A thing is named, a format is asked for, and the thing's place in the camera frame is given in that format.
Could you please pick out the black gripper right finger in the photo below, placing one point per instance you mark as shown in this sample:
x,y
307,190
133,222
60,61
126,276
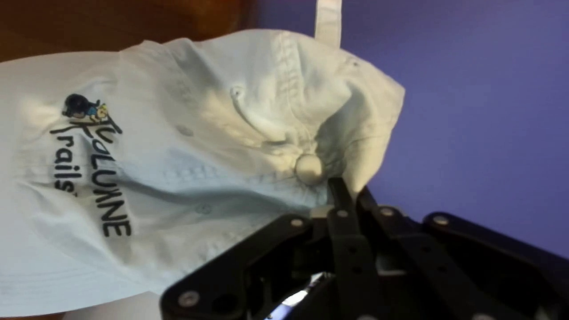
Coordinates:
x,y
474,260

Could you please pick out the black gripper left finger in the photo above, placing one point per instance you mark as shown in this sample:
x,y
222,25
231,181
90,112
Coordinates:
x,y
350,260

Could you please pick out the white cloth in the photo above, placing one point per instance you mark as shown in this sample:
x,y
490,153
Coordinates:
x,y
197,165

